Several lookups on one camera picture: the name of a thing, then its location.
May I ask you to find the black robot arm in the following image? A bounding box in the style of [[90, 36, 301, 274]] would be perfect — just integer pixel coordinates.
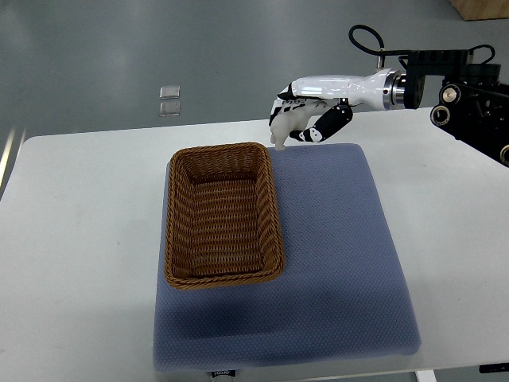
[[348, 25, 508, 166]]

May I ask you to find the brown wicker basket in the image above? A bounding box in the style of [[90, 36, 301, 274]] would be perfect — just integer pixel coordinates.
[[164, 142, 286, 290]]

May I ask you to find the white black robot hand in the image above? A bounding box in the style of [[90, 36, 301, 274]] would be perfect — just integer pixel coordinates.
[[269, 68, 406, 142]]

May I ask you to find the wooden box corner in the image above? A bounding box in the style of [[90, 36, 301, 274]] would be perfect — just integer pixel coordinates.
[[450, 0, 508, 21]]

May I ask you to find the white bear figurine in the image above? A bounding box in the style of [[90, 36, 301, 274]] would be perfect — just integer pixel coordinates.
[[269, 100, 329, 151]]

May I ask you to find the black table control box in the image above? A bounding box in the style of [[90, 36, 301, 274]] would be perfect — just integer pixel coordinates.
[[479, 362, 509, 374]]

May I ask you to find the black label tag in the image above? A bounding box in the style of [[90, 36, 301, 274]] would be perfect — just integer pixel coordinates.
[[211, 370, 236, 378]]

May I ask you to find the upper clear floor plate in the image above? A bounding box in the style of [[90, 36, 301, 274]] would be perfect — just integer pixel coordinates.
[[159, 85, 181, 99]]

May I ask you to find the blue textured mat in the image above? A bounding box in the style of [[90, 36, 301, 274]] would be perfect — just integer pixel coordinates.
[[153, 143, 421, 372]]

